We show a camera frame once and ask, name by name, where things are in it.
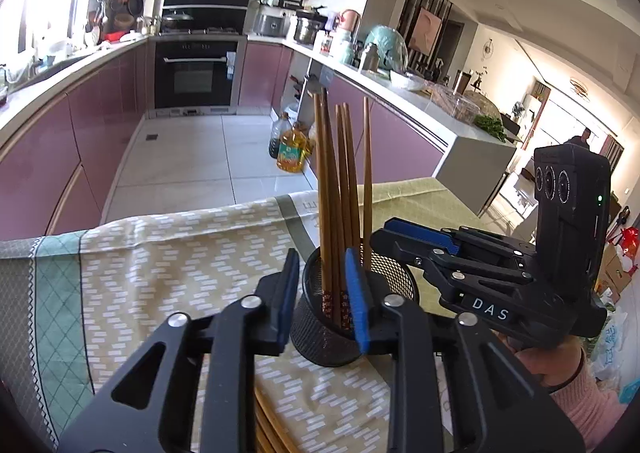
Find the steel thermos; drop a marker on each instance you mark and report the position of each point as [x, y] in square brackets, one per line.
[368, 59]

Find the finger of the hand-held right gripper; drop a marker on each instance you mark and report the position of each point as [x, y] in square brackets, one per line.
[400, 245]
[425, 232]

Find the green leafy vegetables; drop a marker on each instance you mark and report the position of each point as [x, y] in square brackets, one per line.
[490, 128]

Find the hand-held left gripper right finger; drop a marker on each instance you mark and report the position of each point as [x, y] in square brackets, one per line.
[356, 298]

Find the patterned tablecloth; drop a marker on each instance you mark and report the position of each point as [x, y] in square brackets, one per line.
[175, 258]

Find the wok with lid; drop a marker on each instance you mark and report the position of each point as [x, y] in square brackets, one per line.
[177, 20]

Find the person's right hand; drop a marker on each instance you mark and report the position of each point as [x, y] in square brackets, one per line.
[542, 363]

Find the black range hood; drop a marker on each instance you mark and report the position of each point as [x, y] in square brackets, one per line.
[206, 8]

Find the kitchen knives rack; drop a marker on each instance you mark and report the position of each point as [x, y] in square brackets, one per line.
[304, 85]

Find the row of wooden chopsticks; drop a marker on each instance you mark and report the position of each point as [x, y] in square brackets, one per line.
[272, 428]

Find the framed wall picture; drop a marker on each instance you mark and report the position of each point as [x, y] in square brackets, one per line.
[427, 32]

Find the clear plastic container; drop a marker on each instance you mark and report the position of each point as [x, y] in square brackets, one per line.
[452, 103]

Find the white bowl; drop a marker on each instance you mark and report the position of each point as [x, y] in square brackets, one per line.
[407, 81]

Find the black mesh utensil holder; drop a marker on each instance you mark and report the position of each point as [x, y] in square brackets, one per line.
[320, 348]

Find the white plastic bag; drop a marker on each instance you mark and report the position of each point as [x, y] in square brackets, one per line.
[607, 348]

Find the black wrist band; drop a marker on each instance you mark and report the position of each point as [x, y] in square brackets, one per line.
[576, 373]

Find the hanging frying pan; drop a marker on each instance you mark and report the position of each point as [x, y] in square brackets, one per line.
[135, 4]

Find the pink base cabinets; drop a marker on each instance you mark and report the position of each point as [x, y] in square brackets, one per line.
[400, 133]
[60, 148]

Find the cardboard box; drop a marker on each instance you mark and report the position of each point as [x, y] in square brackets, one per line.
[612, 268]

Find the yellow cooking oil bottle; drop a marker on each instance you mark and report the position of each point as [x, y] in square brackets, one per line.
[292, 153]

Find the steel stock pot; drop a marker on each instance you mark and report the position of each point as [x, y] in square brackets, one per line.
[308, 30]

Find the red bowl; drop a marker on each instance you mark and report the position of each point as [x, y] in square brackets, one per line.
[112, 36]

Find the round wall decoration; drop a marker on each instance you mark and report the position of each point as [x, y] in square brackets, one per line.
[488, 48]

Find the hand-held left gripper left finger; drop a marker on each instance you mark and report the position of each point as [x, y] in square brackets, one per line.
[290, 293]

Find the dark sauce bottle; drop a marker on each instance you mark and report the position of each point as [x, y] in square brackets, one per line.
[277, 138]

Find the pink electric kettle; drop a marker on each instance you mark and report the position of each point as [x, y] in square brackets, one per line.
[350, 22]

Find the built-in black oven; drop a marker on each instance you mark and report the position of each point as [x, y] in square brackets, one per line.
[195, 75]

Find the round ceiling lamp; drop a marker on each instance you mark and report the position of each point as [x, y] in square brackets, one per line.
[580, 87]

